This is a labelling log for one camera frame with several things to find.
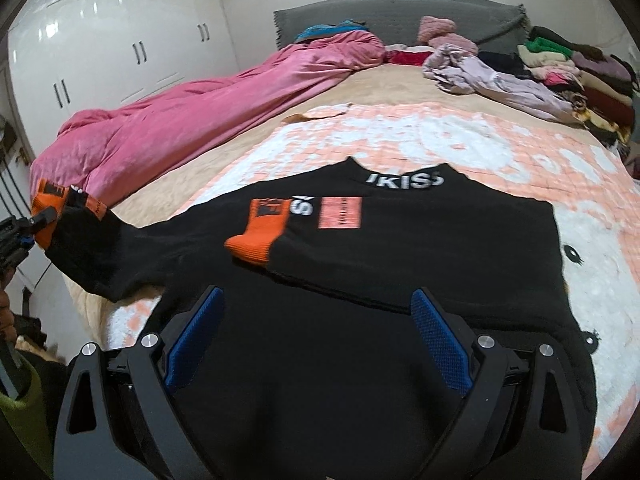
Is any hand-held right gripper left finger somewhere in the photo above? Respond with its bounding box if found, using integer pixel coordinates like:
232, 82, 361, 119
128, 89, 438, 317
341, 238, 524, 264
52, 285, 226, 480

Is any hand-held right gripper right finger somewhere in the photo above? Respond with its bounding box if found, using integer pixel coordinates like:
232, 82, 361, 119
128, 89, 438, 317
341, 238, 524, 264
410, 287, 586, 480

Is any black sweatshirt with orange cuffs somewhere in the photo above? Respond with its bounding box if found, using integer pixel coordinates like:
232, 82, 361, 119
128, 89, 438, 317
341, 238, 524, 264
30, 156, 598, 480

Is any pile of folded clothes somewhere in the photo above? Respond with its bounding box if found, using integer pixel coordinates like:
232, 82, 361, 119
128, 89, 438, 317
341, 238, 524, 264
480, 25, 640, 148

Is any green cloth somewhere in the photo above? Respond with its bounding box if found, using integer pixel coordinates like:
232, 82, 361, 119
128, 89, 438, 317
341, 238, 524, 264
0, 355, 53, 466

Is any pink duvet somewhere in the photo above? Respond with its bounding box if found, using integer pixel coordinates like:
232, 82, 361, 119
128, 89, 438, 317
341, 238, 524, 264
30, 30, 386, 206

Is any white glossy wardrobe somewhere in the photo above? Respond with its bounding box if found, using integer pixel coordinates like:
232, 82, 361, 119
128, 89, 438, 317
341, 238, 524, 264
7, 0, 241, 171

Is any orange and white blanket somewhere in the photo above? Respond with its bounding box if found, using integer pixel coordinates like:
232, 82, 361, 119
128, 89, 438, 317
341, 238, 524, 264
100, 101, 636, 461

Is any beige bed sheet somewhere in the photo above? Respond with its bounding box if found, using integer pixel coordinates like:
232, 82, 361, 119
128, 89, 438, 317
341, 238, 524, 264
65, 52, 601, 311

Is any lilac garment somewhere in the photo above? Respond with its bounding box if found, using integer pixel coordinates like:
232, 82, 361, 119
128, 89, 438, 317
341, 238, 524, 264
422, 44, 576, 123

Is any red and white cloth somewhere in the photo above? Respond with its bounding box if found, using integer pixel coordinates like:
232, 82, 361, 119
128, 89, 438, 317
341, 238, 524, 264
385, 44, 433, 67

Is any pink fluffy cloth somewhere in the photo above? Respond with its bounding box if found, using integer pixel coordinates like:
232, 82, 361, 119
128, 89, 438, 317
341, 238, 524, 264
417, 15, 478, 56

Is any grey pillow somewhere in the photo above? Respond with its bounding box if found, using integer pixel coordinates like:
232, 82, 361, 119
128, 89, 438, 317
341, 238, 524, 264
273, 0, 531, 53

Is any blue cloth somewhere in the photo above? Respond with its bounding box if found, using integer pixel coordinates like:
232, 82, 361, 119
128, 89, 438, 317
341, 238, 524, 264
295, 20, 368, 43

